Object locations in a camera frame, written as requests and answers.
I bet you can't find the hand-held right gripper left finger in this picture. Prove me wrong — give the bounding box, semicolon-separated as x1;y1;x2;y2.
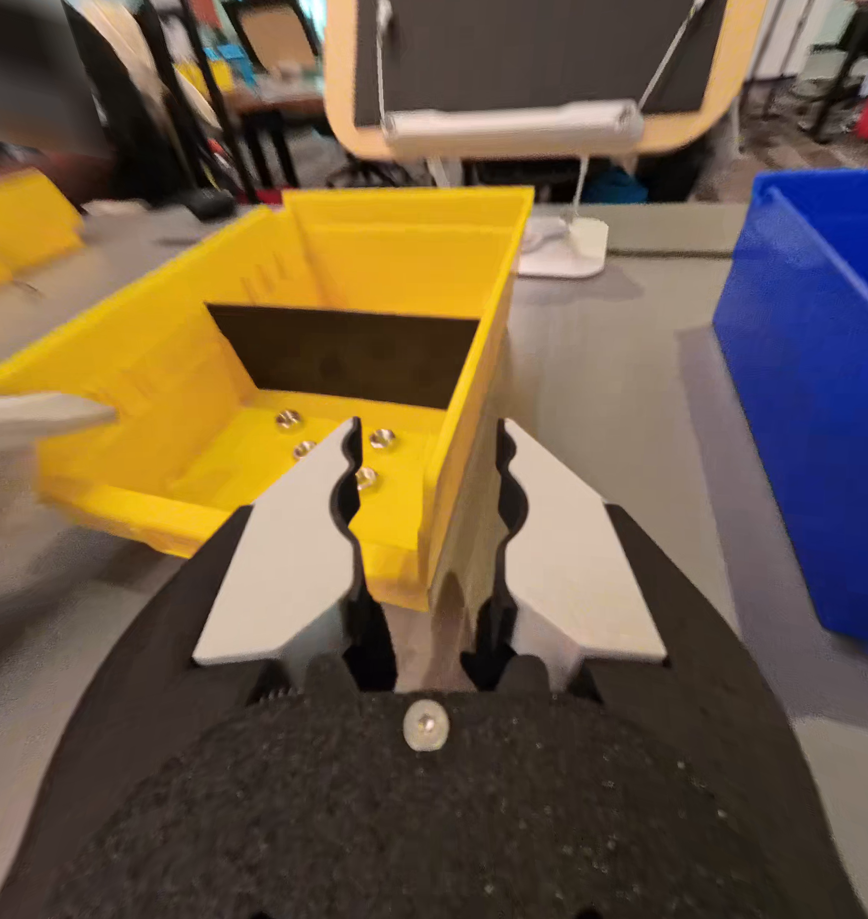
192;418;367;666

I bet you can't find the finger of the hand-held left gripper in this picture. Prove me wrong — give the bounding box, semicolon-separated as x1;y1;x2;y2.
0;451;41;538
0;391;119;453

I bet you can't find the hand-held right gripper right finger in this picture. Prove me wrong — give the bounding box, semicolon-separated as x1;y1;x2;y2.
496;419;669;664

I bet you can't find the yellow plastic bin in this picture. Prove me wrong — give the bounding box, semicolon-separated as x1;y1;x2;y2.
0;187;536;612
0;168;85;297

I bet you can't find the blue plastic bin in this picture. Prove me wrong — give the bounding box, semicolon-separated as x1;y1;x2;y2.
712;167;868;661

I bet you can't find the grey desk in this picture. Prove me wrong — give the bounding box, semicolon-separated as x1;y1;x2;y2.
0;201;868;919

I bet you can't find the wooden chair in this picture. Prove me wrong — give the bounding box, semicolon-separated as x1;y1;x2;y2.
222;0;321;73

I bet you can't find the white charging cable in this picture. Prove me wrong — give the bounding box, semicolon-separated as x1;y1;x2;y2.
636;0;709;112

